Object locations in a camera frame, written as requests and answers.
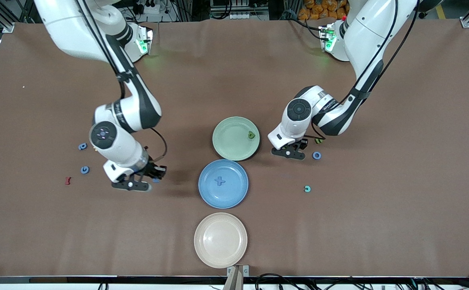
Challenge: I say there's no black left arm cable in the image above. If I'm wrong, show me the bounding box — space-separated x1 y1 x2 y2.
311 0 420 141

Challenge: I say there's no long white power strip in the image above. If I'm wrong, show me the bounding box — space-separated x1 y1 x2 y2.
230 12 269 20

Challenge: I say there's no orange bag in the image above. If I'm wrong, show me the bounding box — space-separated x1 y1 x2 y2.
298 0 346 21

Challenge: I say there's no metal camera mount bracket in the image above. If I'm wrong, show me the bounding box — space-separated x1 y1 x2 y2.
223 265 250 290

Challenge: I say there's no light green plate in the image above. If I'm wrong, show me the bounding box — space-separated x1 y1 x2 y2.
212 116 260 162

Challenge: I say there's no black cable bundle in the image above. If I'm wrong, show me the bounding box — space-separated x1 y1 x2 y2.
255 272 469 290

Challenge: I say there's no blue plate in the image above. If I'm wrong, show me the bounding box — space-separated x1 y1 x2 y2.
198 159 249 209

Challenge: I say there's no beige plate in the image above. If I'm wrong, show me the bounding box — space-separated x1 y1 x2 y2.
194 212 248 269

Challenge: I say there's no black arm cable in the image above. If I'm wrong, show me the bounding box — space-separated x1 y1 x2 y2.
311 0 420 141
75 0 168 166

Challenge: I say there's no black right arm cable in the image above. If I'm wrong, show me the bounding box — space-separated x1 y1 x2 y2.
75 0 168 166

